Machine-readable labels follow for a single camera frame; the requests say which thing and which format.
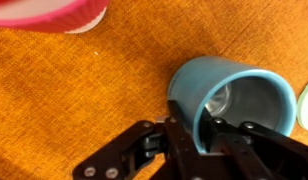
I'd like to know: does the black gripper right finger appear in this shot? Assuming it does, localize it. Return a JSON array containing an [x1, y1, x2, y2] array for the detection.
[[200, 110, 261, 180]]

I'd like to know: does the orange fabric couch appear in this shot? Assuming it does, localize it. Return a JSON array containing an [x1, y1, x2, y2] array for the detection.
[[0, 0, 308, 180]]

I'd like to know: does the pink and white cup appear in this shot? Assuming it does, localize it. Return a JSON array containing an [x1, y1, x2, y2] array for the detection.
[[0, 0, 110, 34]]

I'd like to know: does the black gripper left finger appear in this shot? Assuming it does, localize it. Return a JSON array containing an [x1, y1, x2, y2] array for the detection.
[[164, 100, 207, 180]]

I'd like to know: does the white round lid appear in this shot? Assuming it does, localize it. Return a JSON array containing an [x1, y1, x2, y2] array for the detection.
[[297, 84, 308, 131]]

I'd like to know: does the grey-blue mug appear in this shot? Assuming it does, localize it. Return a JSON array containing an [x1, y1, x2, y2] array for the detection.
[[167, 56, 296, 153]]

